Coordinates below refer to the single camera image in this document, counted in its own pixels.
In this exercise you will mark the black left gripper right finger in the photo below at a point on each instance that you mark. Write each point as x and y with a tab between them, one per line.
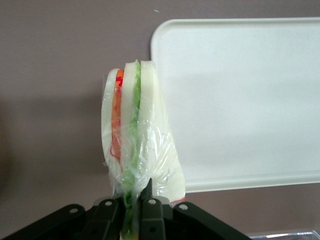
180	222

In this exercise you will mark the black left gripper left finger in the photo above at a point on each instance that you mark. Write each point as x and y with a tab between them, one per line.
75	225

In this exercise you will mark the plastic triangle sandwich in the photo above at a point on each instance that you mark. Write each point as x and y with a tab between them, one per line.
147	125

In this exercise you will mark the cream plastic tray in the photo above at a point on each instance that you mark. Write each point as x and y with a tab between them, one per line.
237	100

